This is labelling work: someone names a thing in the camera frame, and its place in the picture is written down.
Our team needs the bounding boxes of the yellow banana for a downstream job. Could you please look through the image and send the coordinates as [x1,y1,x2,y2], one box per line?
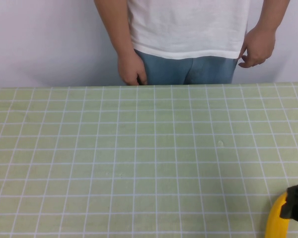
[265,191,293,238]

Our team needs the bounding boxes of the person's left forearm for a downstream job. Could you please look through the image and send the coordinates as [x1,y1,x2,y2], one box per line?
[255,0,292,32]

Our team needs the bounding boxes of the person's right forearm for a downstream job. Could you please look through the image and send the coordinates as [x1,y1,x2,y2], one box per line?
[93,0,135,60]

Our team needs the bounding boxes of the person's left hand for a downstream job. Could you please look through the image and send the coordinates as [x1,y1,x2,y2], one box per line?
[238,25,277,69]

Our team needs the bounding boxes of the person's right hand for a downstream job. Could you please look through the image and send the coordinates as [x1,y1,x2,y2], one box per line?
[117,51,149,86]

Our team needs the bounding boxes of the green checked tablecloth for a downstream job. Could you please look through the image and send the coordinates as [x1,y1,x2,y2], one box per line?
[0,81,298,238]

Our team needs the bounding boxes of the blue jeans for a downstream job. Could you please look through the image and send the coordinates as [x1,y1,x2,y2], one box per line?
[133,49,239,86]

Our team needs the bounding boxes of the white t-shirt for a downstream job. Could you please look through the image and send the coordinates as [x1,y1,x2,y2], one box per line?
[126,0,252,60]

